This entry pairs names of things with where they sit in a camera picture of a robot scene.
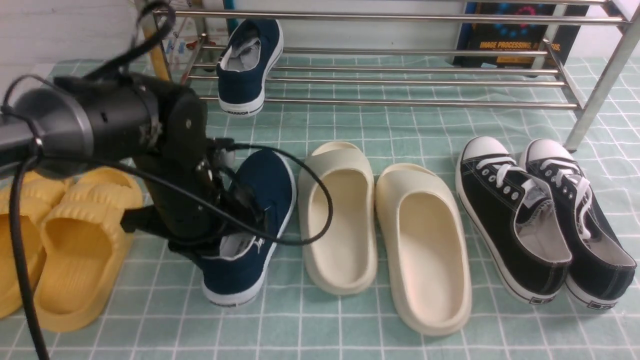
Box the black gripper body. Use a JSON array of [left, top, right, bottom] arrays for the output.
[[121, 85, 266, 260]]

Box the navy canvas shoe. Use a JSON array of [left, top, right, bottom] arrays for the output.
[[215, 19, 284, 117], [195, 149, 297, 307]]

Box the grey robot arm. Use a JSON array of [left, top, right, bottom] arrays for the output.
[[0, 73, 266, 251]]

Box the colourful paper behind rack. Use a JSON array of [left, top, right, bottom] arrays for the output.
[[162, 18, 207, 78]]

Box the metal shoe rack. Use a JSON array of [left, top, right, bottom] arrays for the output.
[[173, 0, 639, 153]]

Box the right yellow slipper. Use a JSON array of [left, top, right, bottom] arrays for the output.
[[33, 167, 144, 333]]

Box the yellow slipper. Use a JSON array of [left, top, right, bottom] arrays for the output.
[[33, 167, 144, 333], [0, 171, 76, 319]]

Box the left cream slipper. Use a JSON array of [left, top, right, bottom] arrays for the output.
[[302, 141, 378, 296]]

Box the cream slipper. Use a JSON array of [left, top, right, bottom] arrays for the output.
[[375, 162, 473, 337], [302, 141, 378, 296]]

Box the left yellow slipper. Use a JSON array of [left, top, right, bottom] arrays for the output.
[[0, 171, 76, 319]]

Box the right cream slipper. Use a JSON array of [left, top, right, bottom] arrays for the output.
[[375, 162, 473, 337]]

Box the green checkered tablecloth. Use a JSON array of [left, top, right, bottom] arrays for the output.
[[43, 57, 640, 360]]

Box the left black canvas sneaker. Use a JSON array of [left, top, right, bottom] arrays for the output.
[[455, 136, 572, 305]]

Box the black canvas sneaker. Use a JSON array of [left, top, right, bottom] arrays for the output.
[[519, 138, 637, 310], [455, 136, 572, 305]]

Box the dark image processing book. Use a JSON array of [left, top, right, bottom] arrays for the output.
[[452, 2, 589, 69]]

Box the right black canvas sneaker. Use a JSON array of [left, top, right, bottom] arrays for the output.
[[519, 138, 637, 310]]

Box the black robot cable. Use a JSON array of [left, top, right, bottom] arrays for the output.
[[0, 0, 334, 360]]

